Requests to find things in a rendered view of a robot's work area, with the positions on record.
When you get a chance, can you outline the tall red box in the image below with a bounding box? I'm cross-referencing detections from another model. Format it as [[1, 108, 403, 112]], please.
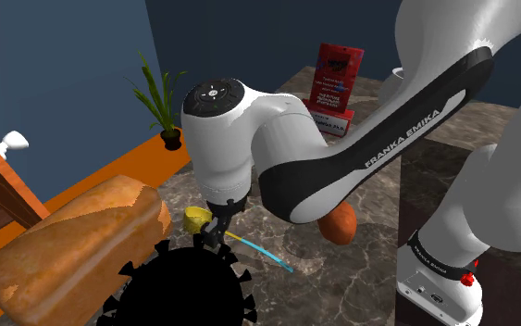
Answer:
[[308, 43, 366, 115]]

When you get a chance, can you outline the brown bread loaf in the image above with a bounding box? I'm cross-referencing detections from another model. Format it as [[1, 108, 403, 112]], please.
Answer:
[[0, 174, 173, 326]]

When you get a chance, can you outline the black spiky ball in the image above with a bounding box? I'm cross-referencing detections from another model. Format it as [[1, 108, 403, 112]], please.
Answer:
[[96, 234, 259, 326]]

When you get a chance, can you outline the orange sweet potato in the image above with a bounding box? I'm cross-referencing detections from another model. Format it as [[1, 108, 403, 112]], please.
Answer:
[[316, 200, 359, 246]]

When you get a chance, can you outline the green potted plant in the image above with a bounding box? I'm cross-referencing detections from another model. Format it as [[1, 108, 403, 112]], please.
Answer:
[[126, 50, 190, 152]]

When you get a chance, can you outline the red and white flat box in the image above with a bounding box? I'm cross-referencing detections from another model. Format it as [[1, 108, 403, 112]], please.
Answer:
[[303, 98, 356, 139]]

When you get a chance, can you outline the yellow ladle with blue handle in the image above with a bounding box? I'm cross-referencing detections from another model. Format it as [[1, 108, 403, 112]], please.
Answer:
[[182, 206, 295, 274]]

